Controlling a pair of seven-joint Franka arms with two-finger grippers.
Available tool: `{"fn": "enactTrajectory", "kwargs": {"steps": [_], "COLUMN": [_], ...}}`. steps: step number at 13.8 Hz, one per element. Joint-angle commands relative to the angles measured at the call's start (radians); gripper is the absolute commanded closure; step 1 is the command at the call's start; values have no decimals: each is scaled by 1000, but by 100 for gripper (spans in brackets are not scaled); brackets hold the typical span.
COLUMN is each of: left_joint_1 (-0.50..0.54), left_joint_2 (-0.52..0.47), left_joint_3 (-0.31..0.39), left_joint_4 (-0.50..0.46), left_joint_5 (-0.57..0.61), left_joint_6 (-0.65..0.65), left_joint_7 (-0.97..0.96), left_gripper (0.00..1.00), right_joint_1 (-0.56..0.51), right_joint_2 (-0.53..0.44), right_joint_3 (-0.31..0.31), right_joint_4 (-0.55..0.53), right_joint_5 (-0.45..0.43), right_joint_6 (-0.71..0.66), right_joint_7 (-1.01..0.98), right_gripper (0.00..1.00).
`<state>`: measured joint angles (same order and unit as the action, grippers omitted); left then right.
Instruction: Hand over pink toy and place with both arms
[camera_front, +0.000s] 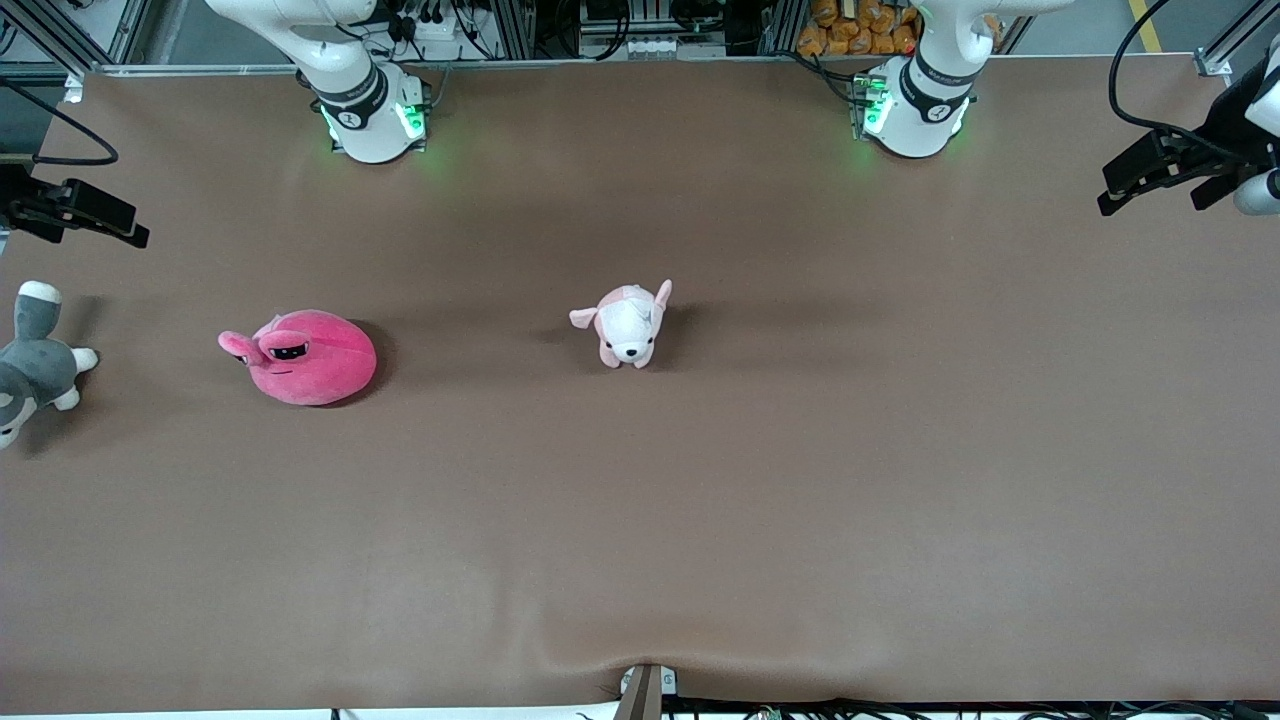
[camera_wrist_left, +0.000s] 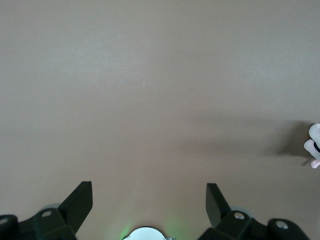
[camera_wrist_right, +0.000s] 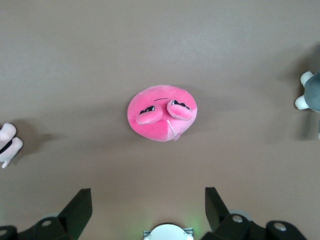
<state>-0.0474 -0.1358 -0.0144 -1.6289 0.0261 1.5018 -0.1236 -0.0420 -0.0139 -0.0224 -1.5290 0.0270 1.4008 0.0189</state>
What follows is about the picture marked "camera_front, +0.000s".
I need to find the white power strip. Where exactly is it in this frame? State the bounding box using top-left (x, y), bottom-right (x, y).
top-left (393, 0), bottom-right (463, 43)

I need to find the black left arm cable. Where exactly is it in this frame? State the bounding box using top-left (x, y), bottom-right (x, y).
top-left (1107, 0), bottom-right (1256, 166)

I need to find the hot pink slug plush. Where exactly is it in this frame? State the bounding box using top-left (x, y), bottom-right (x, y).
top-left (218, 308), bottom-right (379, 407)

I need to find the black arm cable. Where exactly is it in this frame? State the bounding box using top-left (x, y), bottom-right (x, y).
top-left (0, 78), bottom-right (120, 167)
top-left (1107, 0), bottom-right (1256, 166)

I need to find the aluminium frame post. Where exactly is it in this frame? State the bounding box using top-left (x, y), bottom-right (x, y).
top-left (15, 0), bottom-right (141, 73)
top-left (1194, 0), bottom-right (1280, 78)
top-left (488, 0), bottom-right (538, 61)

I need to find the grey and white husky plush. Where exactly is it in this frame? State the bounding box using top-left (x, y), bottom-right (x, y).
top-left (0, 281), bottom-right (100, 449)

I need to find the metal table edge bracket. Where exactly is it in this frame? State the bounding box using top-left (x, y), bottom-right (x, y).
top-left (618, 663), bottom-right (678, 720)

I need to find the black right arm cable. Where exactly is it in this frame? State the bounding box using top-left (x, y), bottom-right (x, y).
top-left (0, 78), bottom-right (120, 167)

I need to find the pink and white dog plush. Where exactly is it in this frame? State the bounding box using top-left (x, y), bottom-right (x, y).
top-left (569, 279), bottom-right (673, 370)

